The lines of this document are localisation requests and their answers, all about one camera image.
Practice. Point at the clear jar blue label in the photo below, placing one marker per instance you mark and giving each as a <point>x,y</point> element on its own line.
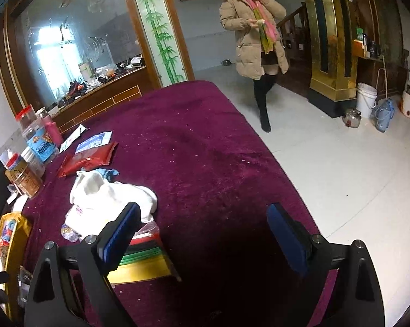
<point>39,141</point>

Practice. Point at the white plastic bucket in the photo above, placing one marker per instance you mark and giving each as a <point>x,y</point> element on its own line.
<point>365,99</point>

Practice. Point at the clear jar red lid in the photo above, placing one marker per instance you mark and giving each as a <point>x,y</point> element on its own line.
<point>26,117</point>

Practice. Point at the white paper packet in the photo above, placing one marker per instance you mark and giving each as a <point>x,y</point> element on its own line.
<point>72,138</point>

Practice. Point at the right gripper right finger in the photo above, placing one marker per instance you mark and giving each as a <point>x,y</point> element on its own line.
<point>355,299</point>

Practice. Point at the brown label jar red lid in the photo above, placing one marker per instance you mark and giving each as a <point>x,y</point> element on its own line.
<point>21,175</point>

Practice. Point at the bamboo painted glass panel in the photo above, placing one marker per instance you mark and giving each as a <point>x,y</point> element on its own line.
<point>161,40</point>

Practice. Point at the woman in beige coat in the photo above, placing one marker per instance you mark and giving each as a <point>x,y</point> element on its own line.
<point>260,55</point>

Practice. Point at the wooden staircase railing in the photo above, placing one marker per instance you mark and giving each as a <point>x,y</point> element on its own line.
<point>295,34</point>

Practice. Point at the red foil snack packet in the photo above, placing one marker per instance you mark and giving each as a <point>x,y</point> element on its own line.
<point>87,160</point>

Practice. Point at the blue water jug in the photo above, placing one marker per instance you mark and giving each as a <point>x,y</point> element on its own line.
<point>384,114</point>

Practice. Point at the white cloth bundle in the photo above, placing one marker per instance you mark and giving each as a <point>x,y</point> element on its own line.
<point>96,201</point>

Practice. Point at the maroon velvet tablecloth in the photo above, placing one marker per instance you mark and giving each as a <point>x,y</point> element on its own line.
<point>214,179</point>

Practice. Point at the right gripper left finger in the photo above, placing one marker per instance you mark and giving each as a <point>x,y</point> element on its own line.
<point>52,298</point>

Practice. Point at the wooden cabinet counter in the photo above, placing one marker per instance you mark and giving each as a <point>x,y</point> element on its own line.
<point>115,92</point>

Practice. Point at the gold pillar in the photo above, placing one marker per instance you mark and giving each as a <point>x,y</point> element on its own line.
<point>334,67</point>

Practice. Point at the yellow cardboard box tray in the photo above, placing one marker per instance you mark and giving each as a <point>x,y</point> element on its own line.
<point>14,233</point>

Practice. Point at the blue white tissue packet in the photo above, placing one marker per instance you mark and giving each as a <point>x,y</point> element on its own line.
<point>95,141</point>

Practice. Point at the small clear wrapped packet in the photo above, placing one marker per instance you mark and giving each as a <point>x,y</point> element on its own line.
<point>69,234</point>

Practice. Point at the pink bottle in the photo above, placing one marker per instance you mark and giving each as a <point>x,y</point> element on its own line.
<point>53,130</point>

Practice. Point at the metal kettle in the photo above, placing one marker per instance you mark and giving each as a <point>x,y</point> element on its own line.
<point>352,118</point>

